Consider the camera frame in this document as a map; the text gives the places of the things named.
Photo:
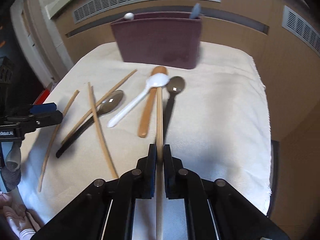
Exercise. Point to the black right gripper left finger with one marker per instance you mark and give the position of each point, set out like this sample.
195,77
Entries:
146,180

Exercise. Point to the dark translucent spoon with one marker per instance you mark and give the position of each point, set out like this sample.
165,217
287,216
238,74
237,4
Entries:
110,104
174,87

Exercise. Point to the right grey ventilation grille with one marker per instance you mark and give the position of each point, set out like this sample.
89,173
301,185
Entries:
299,27

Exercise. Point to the white round utensil in holder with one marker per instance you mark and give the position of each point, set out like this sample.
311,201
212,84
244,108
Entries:
129,16

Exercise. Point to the white plastic spoon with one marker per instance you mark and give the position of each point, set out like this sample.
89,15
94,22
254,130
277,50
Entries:
158,80

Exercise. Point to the grey blue spoon in holder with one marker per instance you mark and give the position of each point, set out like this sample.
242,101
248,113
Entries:
195,12

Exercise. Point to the maroon utensil holder box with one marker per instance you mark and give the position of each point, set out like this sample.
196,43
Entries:
162,38

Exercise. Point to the white cloth table mat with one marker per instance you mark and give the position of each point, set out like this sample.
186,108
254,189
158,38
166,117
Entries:
219,127

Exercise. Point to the wooden chopstick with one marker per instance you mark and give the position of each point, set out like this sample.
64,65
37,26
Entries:
56,129
101,138
159,168

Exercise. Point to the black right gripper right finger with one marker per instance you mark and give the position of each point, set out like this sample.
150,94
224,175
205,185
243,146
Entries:
171,175

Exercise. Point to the wooden chopstick crossing spoon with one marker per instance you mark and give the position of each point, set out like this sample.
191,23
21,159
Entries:
97,104

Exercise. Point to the brown gloved left hand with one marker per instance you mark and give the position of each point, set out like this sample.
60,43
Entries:
10,165

